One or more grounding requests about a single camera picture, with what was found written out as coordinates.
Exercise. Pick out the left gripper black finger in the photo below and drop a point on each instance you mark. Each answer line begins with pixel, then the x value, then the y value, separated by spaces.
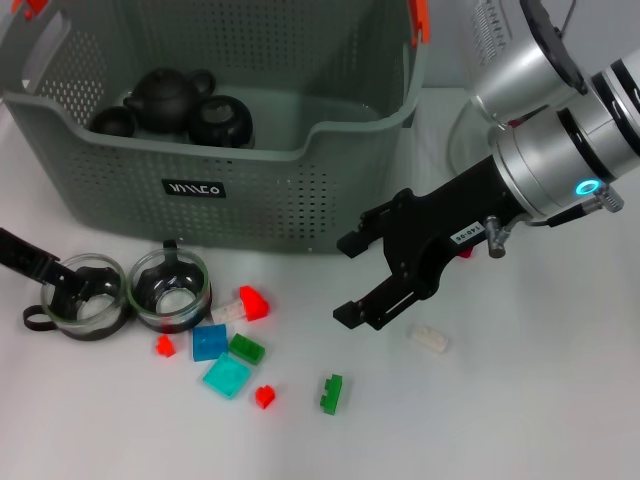
pixel 30 250

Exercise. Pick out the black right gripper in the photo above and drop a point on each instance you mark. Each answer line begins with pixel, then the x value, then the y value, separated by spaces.
pixel 440 225

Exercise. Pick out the glass teacup with black holder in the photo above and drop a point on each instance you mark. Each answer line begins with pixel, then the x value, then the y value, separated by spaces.
pixel 220 122
pixel 170 305
pixel 97 309

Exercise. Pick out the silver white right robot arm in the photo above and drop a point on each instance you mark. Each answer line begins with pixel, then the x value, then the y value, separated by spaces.
pixel 545 165

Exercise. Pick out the grey-green perforated storage bin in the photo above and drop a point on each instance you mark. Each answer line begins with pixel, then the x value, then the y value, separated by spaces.
pixel 250 210

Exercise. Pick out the small black clay teacup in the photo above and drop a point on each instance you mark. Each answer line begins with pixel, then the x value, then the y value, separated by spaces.
pixel 112 120

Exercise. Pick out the clear white building brick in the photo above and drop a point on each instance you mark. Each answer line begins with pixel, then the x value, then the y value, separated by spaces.
pixel 227 314
pixel 429 339

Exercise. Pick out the large bright red brick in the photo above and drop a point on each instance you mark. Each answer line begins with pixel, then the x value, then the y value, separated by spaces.
pixel 255 305

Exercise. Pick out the dark red building brick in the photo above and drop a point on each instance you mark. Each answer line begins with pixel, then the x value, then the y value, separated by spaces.
pixel 466 253

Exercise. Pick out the green notched building brick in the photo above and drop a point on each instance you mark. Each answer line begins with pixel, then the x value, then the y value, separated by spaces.
pixel 331 397

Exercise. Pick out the green rectangular building brick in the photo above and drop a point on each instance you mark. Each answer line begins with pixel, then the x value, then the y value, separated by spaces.
pixel 247 350

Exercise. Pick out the small bright red brick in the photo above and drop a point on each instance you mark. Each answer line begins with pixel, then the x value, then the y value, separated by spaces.
pixel 165 346
pixel 265 396

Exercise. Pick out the right gripper metal plug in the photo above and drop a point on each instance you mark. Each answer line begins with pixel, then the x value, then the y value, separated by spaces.
pixel 495 240

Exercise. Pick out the blue building brick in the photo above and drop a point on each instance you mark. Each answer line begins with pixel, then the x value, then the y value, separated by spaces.
pixel 210 342

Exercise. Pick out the teal square flat plate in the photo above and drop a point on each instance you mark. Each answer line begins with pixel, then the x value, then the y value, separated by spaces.
pixel 225 377

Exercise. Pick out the glass teapot with black lid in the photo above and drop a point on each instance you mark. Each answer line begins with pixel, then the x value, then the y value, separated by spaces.
pixel 465 150

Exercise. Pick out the black clay teapot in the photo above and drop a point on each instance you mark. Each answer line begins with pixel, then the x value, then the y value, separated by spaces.
pixel 165 100

